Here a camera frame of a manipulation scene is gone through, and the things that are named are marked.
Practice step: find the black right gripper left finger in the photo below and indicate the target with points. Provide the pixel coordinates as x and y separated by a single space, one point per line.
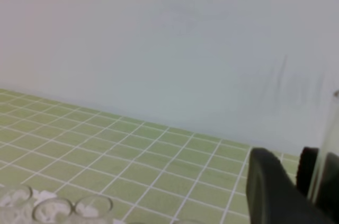
272 197

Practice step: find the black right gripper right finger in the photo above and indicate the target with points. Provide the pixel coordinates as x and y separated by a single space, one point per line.
327 194

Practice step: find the clear glass test tube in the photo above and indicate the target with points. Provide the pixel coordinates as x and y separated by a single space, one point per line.
327 150

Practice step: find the green checkered tablecloth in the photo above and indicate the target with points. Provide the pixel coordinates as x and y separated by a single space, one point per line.
152 172

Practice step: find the clear test tube far right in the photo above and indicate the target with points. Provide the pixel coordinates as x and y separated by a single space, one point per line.
93 209

